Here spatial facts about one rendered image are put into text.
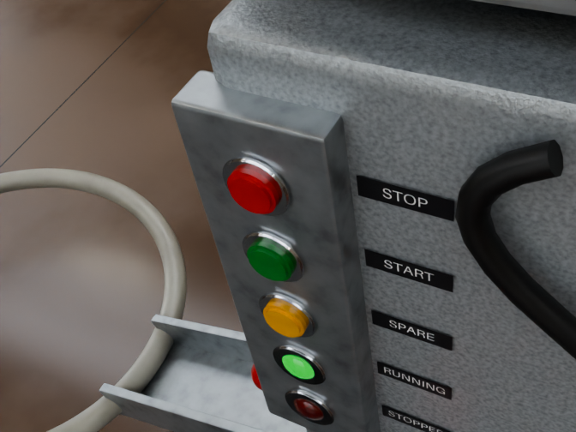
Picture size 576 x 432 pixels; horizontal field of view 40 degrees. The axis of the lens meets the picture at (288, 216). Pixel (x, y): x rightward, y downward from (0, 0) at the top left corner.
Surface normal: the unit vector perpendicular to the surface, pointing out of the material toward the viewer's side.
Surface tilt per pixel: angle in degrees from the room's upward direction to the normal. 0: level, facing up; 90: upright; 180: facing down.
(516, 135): 90
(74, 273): 0
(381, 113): 90
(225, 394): 15
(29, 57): 0
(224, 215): 90
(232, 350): 90
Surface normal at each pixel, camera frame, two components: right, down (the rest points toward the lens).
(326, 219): -0.47, 0.69
